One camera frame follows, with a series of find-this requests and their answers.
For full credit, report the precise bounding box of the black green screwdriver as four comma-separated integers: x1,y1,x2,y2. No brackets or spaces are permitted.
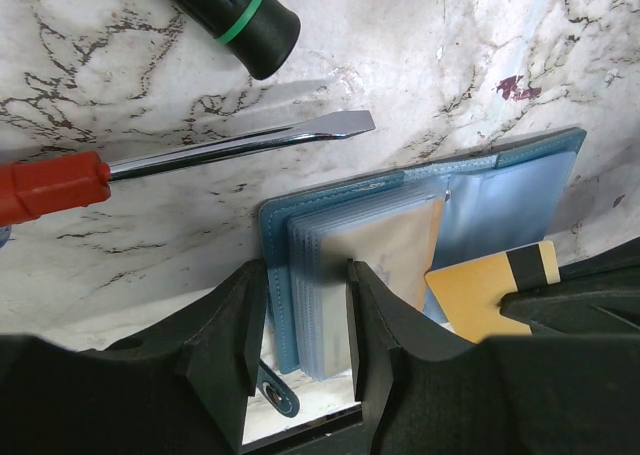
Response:
172,0,301,80

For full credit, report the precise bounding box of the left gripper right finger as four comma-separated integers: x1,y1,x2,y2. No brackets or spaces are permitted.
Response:
347,261,639,454

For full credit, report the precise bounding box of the blue red screwdriver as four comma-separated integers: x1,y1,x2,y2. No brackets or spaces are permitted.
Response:
1,110,375,245

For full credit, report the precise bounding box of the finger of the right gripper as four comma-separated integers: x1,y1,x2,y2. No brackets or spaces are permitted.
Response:
500,242,639,335

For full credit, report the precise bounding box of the teal leather card holder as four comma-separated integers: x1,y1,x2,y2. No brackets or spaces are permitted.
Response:
257,127,587,416

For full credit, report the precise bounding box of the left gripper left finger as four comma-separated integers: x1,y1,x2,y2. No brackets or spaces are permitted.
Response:
1,260,267,454

